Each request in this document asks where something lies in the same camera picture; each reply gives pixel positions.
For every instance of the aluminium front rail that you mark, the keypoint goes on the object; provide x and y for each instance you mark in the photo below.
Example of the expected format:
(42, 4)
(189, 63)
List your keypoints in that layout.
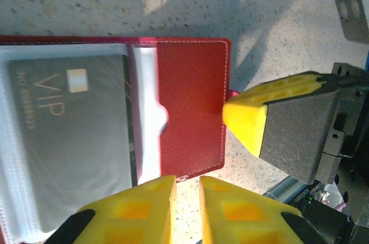
(285, 187)

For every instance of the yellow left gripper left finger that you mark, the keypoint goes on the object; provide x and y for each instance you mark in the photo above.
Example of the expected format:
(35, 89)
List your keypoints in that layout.
(129, 215)

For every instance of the black VIP card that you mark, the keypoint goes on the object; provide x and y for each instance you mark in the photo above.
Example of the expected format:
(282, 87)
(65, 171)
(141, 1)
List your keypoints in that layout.
(78, 140)

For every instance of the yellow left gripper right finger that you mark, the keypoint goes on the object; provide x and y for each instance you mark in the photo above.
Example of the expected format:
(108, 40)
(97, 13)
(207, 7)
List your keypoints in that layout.
(242, 218)

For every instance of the red leather card holder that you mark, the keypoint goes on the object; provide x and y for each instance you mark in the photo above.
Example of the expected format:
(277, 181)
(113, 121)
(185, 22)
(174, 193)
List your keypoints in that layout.
(190, 105)

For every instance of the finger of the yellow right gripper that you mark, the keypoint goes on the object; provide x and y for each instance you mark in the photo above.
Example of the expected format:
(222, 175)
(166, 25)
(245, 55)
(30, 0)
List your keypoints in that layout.
(294, 134)
(299, 79)

